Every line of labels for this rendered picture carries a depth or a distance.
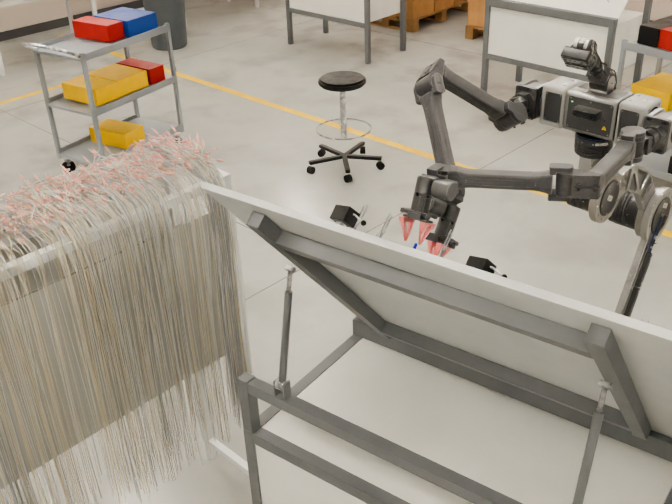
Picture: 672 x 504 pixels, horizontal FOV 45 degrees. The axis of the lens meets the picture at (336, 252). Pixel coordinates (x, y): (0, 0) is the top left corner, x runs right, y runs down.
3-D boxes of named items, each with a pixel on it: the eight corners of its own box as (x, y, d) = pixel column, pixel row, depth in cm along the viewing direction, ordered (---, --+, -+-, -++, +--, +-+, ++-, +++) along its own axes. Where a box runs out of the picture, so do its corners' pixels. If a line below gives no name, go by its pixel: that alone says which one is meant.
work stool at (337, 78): (302, 180, 585) (296, 89, 550) (322, 149, 633) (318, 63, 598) (377, 186, 573) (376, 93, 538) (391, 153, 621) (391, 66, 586)
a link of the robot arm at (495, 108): (435, 48, 271) (416, 61, 279) (430, 81, 266) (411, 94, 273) (528, 107, 292) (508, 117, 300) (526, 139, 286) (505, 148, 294)
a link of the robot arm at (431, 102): (443, 73, 270) (422, 86, 278) (431, 71, 266) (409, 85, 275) (471, 196, 262) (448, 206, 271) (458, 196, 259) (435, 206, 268)
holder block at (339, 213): (348, 240, 192) (364, 207, 193) (319, 235, 200) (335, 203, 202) (360, 249, 194) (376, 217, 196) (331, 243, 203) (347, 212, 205)
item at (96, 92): (140, 135, 671) (118, 3, 616) (186, 146, 647) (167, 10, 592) (46, 181, 600) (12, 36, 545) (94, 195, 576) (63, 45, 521)
